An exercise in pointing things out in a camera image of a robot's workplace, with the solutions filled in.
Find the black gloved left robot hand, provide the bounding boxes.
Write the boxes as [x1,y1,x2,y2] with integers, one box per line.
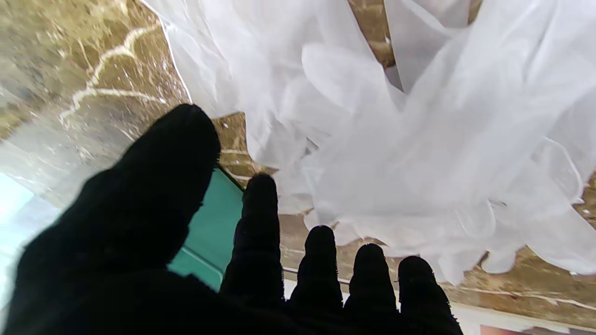
[5,103,464,335]

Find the teal plastic basket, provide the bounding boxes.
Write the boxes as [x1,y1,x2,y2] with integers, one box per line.
[168,167,245,291]

